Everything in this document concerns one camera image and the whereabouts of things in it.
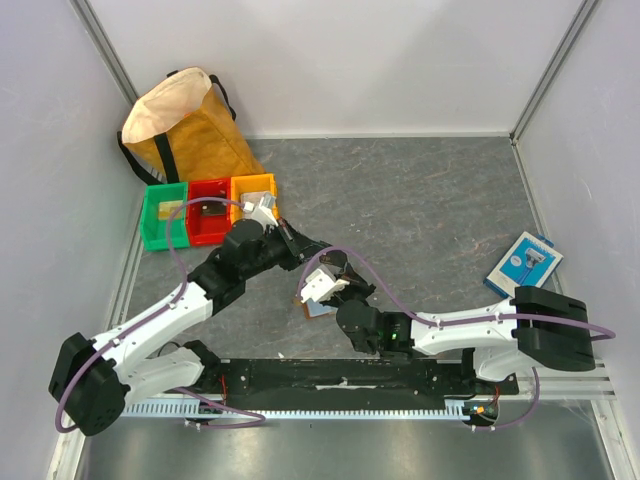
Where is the brown leather card holder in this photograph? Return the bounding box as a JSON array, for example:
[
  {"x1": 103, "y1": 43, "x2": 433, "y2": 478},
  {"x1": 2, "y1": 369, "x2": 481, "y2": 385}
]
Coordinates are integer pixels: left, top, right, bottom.
[{"x1": 293, "y1": 297, "x2": 337, "y2": 320}]

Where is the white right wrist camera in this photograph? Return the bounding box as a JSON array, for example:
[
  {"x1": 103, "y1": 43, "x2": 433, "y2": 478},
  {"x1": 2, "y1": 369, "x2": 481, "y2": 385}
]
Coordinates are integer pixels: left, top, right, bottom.
[{"x1": 300, "y1": 266, "x2": 350, "y2": 304}]

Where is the aluminium corner post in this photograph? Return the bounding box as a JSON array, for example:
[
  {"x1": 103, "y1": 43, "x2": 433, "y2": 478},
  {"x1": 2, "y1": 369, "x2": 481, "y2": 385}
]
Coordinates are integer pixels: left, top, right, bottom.
[
  {"x1": 70, "y1": 0, "x2": 138, "y2": 105},
  {"x1": 509, "y1": 0, "x2": 600, "y2": 147}
]

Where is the green plastic bin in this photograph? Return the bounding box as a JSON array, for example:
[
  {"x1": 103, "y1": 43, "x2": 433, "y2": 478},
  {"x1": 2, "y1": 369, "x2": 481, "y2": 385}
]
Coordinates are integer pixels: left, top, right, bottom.
[{"x1": 139, "y1": 183, "x2": 190, "y2": 251}]

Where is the blue razor box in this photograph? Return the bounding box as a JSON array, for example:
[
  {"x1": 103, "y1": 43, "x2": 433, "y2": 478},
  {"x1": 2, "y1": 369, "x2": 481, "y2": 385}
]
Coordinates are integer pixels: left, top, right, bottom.
[{"x1": 484, "y1": 231, "x2": 564, "y2": 298}]

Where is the yellow plastic bin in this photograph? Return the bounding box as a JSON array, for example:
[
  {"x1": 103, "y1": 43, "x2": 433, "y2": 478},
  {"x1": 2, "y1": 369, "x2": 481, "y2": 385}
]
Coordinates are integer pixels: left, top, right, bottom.
[{"x1": 230, "y1": 173, "x2": 280, "y2": 225}]

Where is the aluminium front rail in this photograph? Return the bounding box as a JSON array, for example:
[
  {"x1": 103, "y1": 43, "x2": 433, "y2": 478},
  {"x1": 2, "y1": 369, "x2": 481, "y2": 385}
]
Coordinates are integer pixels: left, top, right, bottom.
[{"x1": 69, "y1": 356, "x2": 619, "y2": 401}]

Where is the silver VIP card in bin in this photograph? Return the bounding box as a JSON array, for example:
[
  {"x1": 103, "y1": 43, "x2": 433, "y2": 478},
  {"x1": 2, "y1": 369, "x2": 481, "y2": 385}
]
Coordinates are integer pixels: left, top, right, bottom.
[{"x1": 240, "y1": 191, "x2": 266, "y2": 205}]

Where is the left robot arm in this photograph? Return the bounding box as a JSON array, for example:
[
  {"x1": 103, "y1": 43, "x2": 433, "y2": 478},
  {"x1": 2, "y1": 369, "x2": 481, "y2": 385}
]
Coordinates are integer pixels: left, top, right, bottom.
[{"x1": 48, "y1": 219, "x2": 327, "y2": 436}]

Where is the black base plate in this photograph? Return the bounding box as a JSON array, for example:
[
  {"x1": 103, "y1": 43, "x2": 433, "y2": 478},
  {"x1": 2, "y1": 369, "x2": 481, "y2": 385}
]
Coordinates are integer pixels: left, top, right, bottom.
[{"x1": 189, "y1": 358, "x2": 519, "y2": 400}]

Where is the black VIP card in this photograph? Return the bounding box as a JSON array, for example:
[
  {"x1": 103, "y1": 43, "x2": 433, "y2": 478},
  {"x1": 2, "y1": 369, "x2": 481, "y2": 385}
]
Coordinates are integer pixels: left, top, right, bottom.
[{"x1": 200, "y1": 198, "x2": 227, "y2": 217}]

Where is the tan paper tote bag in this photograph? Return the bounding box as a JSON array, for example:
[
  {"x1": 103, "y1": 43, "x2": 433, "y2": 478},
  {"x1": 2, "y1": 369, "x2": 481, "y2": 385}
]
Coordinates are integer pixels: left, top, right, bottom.
[{"x1": 117, "y1": 67, "x2": 265, "y2": 185}]

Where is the gold card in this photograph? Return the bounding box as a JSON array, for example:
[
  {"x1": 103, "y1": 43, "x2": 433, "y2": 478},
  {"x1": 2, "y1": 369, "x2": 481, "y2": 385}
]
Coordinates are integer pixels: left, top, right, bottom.
[{"x1": 157, "y1": 200, "x2": 182, "y2": 221}]

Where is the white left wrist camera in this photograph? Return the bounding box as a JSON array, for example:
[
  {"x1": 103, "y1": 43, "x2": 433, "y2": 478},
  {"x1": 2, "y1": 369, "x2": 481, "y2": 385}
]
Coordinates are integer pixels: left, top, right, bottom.
[{"x1": 241, "y1": 191, "x2": 277, "y2": 228}]

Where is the red plastic bin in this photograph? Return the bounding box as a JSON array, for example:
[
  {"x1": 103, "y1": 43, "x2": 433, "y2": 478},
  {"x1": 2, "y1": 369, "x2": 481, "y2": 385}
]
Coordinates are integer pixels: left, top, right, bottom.
[{"x1": 186, "y1": 178, "x2": 231, "y2": 246}]

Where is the aluminium corner post left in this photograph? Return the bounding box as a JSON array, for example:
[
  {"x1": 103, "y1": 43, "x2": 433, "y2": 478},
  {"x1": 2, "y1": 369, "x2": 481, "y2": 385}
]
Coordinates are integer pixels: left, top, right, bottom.
[{"x1": 70, "y1": 0, "x2": 138, "y2": 105}]

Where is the aluminium corner post right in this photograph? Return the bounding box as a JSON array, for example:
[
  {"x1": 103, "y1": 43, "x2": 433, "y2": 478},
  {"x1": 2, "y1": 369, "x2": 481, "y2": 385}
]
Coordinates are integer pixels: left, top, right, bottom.
[{"x1": 509, "y1": 0, "x2": 600, "y2": 147}]

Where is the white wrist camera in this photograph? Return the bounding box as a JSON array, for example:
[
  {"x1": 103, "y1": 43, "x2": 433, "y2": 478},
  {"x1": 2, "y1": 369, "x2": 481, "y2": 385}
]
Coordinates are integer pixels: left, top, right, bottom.
[
  {"x1": 300, "y1": 266, "x2": 350, "y2": 304},
  {"x1": 241, "y1": 191, "x2": 277, "y2": 228}
]

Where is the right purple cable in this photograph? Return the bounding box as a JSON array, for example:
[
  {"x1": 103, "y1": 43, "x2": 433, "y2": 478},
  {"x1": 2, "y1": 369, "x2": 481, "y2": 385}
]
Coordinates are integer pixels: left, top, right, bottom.
[{"x1": 296, "y1": 244, "x2": 616, "y2": 432}]

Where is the blue slotted cable duct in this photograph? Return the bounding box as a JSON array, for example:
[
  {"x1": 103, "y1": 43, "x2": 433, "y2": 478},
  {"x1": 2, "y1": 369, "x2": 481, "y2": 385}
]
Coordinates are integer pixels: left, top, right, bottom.
[{"x1": 119, "y1": 397, "x2": 474, "y2": 419}]

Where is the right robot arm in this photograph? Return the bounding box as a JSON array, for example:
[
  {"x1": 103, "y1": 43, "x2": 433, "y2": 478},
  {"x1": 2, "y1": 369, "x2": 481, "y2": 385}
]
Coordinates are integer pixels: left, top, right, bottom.
[{"x1": 326, "y1": 271, "x2": 595, "y2": 394}]

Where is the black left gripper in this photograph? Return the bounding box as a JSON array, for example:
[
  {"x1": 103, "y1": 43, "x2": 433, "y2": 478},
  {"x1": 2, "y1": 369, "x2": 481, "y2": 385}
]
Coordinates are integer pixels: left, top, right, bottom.
[{"x1": 242, "y1": 217, "x2": 328, "y2": 280}]

